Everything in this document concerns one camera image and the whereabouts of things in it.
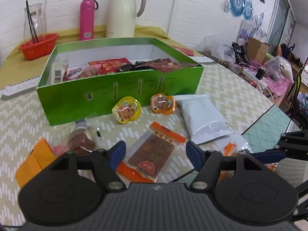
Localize pink snack packet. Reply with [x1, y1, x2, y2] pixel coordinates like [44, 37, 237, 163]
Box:
[66, 65, 97, 80]

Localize orange jelly cup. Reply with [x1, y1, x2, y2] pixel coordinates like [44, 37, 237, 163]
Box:
[150, 93, 177, 114]

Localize black chopstick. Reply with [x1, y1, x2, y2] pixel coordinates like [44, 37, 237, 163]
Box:
[28, 3, 39, 42]
[26, 0, 36, 42]

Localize large dark red meat packet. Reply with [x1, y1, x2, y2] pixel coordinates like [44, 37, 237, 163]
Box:
[118, 58, 200, 73]

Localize brown snack packet orange ends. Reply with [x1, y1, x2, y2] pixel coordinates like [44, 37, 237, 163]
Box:
[115, 121, 187, 183]

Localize cream thermos jug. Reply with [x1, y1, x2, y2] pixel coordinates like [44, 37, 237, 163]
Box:
[106, 0, 147, 39]

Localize white barcode label packet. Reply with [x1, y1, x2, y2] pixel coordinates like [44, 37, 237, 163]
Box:
[49, 61, 69, 85]

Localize red nut packet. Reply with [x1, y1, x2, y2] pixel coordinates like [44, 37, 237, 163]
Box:
[88, 57, 131, 75]

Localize clear packet of brown sausage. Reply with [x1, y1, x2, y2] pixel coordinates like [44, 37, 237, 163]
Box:
[65, 119, 106, 156]

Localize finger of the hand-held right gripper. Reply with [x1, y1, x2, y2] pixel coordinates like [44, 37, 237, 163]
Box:
[250, 129, 308, 164]

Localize yellow jelly cup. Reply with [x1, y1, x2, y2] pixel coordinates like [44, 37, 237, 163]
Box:
[112, 96, 142, 125]

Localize white power strip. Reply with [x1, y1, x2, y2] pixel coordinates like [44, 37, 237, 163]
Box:
[242, 69, 267, 87]

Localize green cardboard box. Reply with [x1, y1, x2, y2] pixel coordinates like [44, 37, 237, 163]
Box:
[36, 37, 204, 127]

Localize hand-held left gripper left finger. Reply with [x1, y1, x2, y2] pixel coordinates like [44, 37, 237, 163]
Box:
[48, 141, 126, 191]

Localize black chair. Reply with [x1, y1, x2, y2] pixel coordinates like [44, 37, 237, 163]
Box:
[286, 74, 308, 128]

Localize white foil snack packet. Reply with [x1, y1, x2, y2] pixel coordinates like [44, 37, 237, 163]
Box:
[180, 94, 234, 145]

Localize pink thermos bottle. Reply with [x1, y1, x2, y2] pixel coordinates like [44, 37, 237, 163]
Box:
[79, 0, 99, 41]

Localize small blue paper fan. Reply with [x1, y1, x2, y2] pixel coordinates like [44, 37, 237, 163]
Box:
[243, 0, 254, 21]

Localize glass carafe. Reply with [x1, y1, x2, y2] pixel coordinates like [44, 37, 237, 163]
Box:
[23, 3, 46, 41]

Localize red envelope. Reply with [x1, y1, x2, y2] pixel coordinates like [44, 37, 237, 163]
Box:
[172, 45, 195, 56]

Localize white plastic bag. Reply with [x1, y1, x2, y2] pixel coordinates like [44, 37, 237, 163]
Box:
[265, 55, 293, 82]

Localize clear plastic bag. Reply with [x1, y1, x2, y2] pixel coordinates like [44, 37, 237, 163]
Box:
[204, 35, 231, 60]

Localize small orange clear packet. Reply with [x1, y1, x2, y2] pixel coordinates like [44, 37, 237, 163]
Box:
[217, 140, 251, 157]

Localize red plastic basket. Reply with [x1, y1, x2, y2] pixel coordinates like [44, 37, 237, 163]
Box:
[18, 33, 60, 61]

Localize large blue paper fan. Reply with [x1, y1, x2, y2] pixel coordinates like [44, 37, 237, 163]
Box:
[227, 0, 248, 17]

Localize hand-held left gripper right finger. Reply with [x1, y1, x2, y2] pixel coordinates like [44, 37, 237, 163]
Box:
[186, 141, 269, 190]

